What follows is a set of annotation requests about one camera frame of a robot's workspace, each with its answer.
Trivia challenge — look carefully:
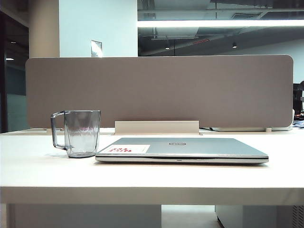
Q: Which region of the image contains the clear grey plastic water cup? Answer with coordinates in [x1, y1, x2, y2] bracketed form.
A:
[50, 109, 102, 159]

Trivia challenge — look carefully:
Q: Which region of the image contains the white red-lettered laptop sticker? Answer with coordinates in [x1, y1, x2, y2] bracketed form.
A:
[106, 144, 151, 155]

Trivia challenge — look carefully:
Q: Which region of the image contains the silver Dell laptop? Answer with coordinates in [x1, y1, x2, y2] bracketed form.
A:
[95, 137, 270, 165]

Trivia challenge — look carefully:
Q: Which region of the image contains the beige box at table edge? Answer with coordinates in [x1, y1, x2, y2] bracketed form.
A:
[114, 120, 200, 135]

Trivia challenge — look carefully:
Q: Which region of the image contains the taupe fabric desk partition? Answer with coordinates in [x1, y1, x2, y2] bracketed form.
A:
[25, 55, 295, 129]

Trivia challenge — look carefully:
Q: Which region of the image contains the long ceiling light strip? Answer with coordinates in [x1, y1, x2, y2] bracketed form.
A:
[137, 19, 304, 29]

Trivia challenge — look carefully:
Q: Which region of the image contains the dark office chair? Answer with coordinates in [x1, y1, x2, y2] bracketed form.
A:
[293, 80, 304, 112]

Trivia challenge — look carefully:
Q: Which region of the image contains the small wall poster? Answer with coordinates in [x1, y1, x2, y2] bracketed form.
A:
[90, 39, 104, 58]

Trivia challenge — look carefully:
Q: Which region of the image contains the white partition foot bracket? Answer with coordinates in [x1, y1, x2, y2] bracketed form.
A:
[210, 126, 293, 133]

